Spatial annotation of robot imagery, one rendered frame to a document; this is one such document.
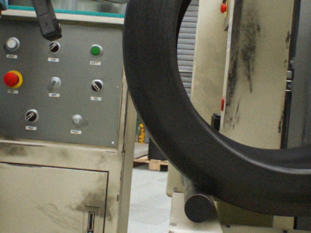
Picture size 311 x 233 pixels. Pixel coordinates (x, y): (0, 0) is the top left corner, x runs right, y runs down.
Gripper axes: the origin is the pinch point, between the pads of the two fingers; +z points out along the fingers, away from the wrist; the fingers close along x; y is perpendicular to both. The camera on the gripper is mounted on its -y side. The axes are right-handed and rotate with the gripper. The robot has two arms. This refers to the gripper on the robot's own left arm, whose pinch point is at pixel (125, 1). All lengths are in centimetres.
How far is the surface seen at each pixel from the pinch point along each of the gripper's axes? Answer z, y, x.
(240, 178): 24.8, -25.1, -11.1
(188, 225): 18.4, -35.1, -6.6
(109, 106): -7, -21, 64
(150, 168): -13, -114, 658
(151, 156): -16, -99, 663
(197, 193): 18.8, -29.2, -8.6
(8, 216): -28, -57, 59
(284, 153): 35.5, -21.5, 16.4
